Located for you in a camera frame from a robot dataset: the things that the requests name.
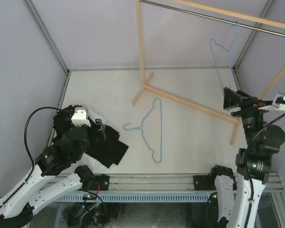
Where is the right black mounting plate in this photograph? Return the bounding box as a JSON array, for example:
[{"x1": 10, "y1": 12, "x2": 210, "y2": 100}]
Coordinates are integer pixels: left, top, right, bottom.
[{"x1": 193, "y1": 175, "x2": 212, "y2": 191}]

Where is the black mounting plate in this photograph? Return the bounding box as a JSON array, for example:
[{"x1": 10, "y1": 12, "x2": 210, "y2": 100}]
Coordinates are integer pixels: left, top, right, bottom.
[
  {"x1": 92, "y1": 174, "x2": 110, "y2": 191},
  {"x1": 193, "y1": 175, "x2": 212, "y2": 191}
]

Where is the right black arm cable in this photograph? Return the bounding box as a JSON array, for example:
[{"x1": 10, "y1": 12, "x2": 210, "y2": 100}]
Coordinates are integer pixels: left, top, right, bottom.
[{"x1": 248, "y1": 101, "x2": 285, "y2": 228}]

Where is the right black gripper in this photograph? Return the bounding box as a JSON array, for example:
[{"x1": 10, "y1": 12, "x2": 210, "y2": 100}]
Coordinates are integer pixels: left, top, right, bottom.
[{"x1": 224, "y1": 86, "x2": 274, "y2": 147}]

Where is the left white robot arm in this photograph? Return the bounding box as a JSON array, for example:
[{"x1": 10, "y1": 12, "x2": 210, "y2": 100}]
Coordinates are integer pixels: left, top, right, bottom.
[{"x1": 0, "y1": 119, "x2": 105, "y2": 228}]

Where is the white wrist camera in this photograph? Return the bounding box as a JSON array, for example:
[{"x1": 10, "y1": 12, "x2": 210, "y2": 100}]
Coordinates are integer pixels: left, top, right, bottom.
[
  {"x1": 259, "y1": 93, "x2": 285, "y2": 112},
  {"x1": 71, "y1": 107, "x2": 91, "y2": 127}
]

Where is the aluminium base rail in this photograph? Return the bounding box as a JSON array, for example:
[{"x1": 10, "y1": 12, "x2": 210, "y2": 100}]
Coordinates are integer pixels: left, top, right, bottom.
[{"x1": 41, "y1": 173, "x2": 284, "y2": 193}]

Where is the wooden clothes rack frame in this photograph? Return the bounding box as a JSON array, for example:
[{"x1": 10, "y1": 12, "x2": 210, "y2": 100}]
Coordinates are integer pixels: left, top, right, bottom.
[{"x1": 132, "y1": 0, "x2": 285, "y2": 145}]

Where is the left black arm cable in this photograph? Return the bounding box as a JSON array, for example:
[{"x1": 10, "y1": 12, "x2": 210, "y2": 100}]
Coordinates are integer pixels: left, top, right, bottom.
[{"x1": 0, "y1": 106, "x2": 62, "y2": 216}]

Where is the metal hanging rod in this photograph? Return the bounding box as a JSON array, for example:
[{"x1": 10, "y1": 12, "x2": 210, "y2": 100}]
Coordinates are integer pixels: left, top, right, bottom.
[{"x1": 139, "y1": 0, "x2": 285, "y2": 38}]

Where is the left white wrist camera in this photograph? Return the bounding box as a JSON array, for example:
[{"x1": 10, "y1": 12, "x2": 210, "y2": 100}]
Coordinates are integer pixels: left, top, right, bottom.
[{"x1": 71, "y1": 107, "x2": 91, "y2": 127}]

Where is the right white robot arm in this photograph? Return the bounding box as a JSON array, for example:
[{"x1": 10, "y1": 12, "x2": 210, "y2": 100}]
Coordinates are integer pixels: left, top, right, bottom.
[{"x1": 208, "y1": 87, "x2": 285, "y2": 228}]

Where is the white shirt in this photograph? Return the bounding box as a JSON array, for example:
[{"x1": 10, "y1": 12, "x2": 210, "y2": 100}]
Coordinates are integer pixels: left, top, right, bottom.
[{"x1": 81, "y1": 108, "x2": 106, "y2": 174}]

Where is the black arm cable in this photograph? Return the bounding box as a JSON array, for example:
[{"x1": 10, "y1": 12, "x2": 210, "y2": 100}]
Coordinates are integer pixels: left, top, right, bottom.
[
  {"x1": 248, "y1": 101, "x2": 285, "y2": 228},
  {"x1": 0, "y1": 106, "x2": 62, "y2": 216}
]

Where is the black shirt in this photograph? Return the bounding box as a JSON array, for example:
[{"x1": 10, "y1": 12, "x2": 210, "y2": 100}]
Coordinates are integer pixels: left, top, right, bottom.
[{"x1": 52, "y1": 105, "x2": 129, "y2": 168}]

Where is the blue wire hanger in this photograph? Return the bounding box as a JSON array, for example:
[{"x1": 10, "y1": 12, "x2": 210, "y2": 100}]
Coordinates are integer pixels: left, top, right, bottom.
[
  {"x1": 123, "y1": 98, "x2": 162, "y2": 164},
  {"x1": 209, "y1": 20, "x2": 240, "y2": 91}
]

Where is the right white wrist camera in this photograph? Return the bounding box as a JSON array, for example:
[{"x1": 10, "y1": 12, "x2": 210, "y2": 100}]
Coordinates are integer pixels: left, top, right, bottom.
[{"x1": 259, "y1": 93, "x2": 285, "y2": 112}]

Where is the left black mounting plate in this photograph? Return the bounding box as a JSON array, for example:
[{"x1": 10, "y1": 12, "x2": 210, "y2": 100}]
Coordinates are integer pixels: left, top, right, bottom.
[{"x1": 92, "y1": 174, "x2": 110, "y2": 191}]

